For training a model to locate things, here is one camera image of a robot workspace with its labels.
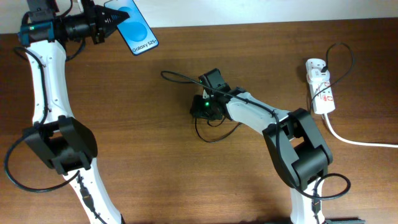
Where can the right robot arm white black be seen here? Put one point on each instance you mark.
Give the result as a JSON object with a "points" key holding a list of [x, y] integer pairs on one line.
{"points": [[298, 151]]}

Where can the white power strip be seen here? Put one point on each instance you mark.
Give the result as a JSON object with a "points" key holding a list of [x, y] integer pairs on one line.
{"points": [[321, 93]]}

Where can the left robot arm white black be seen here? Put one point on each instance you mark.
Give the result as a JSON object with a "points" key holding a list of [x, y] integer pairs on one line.
{"points": [[60, 141]]}

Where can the blue screen Galaxy smartphone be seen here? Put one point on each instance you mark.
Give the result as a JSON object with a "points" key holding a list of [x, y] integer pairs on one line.
{"points": [[135, 31]]}

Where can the white charger adapter plug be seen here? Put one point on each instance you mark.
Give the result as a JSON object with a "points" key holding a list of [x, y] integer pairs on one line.
{"points": [[314, 75]]}

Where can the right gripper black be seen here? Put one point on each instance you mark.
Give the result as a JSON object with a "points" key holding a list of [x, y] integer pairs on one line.
{"points": [[198, 108]]}

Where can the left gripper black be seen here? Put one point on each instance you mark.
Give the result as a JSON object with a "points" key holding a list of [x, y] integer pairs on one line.
{"points": [[97, 15]]}

